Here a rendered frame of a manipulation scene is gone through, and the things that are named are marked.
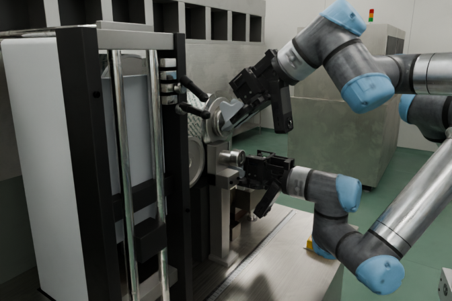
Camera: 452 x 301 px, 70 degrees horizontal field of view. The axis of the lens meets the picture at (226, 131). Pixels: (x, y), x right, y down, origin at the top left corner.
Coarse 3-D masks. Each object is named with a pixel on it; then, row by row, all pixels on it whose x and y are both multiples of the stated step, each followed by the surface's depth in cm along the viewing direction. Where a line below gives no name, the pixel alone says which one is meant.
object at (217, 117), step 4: (216, 108) 76; (216, 112) 75; (220, 112) 75; (216, 116) 75; (220, 116) 75; (212, 120) 75; (216, 120) 75; (220, 120) 75; (224, 120) 77; (212, 124) 76; (216, 124) 75; (220, 124) 75; (212, 128) 76; (216, 128) 75; (220, 128) 76; (216, 132) 76; (220, 132) 76; (224, 132) 77; (228, 132) 79; (224, 136) 78
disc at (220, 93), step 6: (222, 90) 78; (210, 96) 74; (216, 96) 76; (222, 96) 78; (228, 96) 80; (210, 102) 74; (204, 108) 73; (204, 120) 73; (204, 126) 74; (204, 132) 74; (204, 138) 74; (228, 138) 83
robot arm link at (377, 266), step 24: (432, 168) 63; (408, 192) 63; (432, 192) 61; (384, 216) 63; (408, 216) 61; (432, 216) 61; (360, 240) 64; (384, 240) 61; (408, 240) 60; (360, 264) 61; (384, 264) 58; (384, 288) 58
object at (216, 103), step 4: (216, 100) 76; (220, 100) 77; (224, 100) 79; (228, 100) 80; (212, 104) 75; (216, 104) 76; (212, 108) 75; (212, 112) 75; (212, 116) 75; (208, 120) 74; (208, 124) 74; (208, 128) 74; (208, 132) 75; (212, 132) 76; (212, 136) 76; (216, 136) 78; (220, 136) 79; (212, 140) 77; (216, 140) 78; (224, 140) 81
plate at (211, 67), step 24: (192, 48) 117; (216, 48) 129; (240, 48) 144; (264, 48) 163; (0, 72) 67; (192, 72) 119; (216, 72) 131; (0, 96) 68; (0, 120) 69; (0, 144) 69; (0, 168) 70
